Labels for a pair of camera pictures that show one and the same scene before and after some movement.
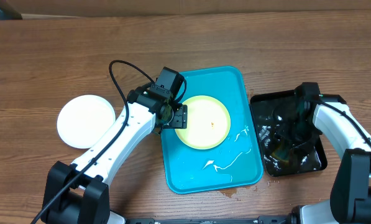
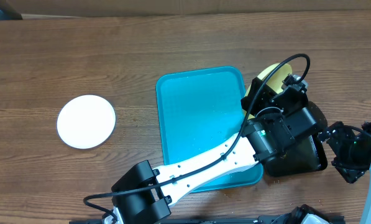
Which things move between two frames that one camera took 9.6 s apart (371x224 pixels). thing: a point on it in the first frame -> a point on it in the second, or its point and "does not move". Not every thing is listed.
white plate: x=82 y=120 does not move
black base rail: x=286 y=219 does not move
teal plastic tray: x=234 y=162 does not move
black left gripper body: x=179 y=119 -> x=265 y=109
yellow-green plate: x=208 y=122 -> x=275 y=81
